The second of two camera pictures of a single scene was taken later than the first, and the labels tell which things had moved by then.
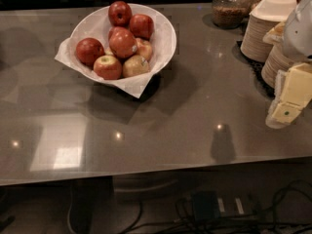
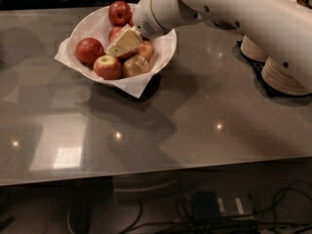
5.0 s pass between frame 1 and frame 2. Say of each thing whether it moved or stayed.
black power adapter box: stayed
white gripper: moved
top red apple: stayed
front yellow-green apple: stayed
